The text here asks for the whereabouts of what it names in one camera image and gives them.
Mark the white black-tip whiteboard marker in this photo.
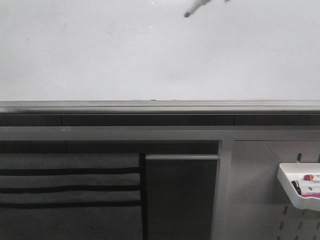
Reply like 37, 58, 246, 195
183, 0, 211, 18

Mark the dark grey hanging panel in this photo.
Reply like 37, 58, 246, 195
146, 154, 219, 240

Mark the grey perforated pegboard panel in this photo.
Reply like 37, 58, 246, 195
210, 140, 320, 240

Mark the grey fabric organiser with stripes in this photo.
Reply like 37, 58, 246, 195
0, 153, 147, 240

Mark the black-capped marker in tray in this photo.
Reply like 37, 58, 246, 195
291, 180, 320, 195

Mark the white plastic marker tray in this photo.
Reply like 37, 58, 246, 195
277, 163, 320, 212

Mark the red-capped marker in tray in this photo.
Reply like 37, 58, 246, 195
303, 174, 320, 182

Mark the pink-labelled marker in tray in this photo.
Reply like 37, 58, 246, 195
301, 192, 320, 199

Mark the grey metal stand frame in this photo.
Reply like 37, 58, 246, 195
0, 113, 320, 173

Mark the white whiteboard with aluminium frame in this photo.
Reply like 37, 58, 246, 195
0, 0, 320, 113

